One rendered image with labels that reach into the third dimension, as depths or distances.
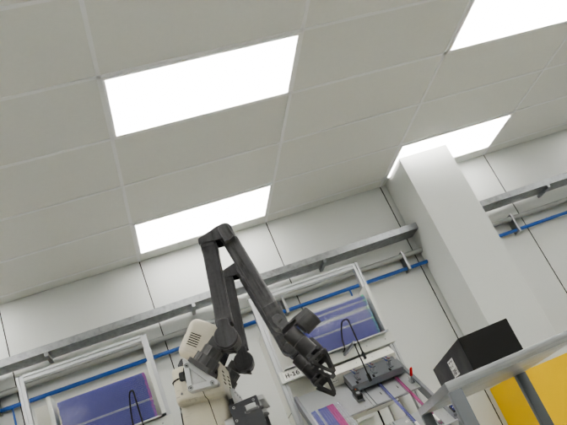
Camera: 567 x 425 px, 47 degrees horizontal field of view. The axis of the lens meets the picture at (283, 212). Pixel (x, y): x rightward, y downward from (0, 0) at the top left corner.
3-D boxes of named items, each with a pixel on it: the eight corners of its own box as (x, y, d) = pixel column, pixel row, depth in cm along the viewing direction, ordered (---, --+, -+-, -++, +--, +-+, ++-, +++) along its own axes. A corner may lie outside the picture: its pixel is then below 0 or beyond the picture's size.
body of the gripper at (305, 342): (323, 353, 219) (307, 338, 222) (322, 346, 210) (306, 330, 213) (310, 368, 218) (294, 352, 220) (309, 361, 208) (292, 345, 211)
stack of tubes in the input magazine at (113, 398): (158, 415, 375) (144, 371, 386) (67, 449, 362) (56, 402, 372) (159, 419, 386) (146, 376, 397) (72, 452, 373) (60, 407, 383)
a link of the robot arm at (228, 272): (216, 272, 278) (213, 265, 269) (247, 265, 279) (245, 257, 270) (237, 376, 262) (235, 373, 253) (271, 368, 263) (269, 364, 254)
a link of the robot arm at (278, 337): (234, 272, 278) (231, 265, 268) (245, 266, 279) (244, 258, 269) (286, 360, 264) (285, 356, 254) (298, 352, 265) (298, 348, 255)
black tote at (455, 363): (445, 396, 256) (432, 369, 260) (485, 379, 257) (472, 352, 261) (474, 371, 203) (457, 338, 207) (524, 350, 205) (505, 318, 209)
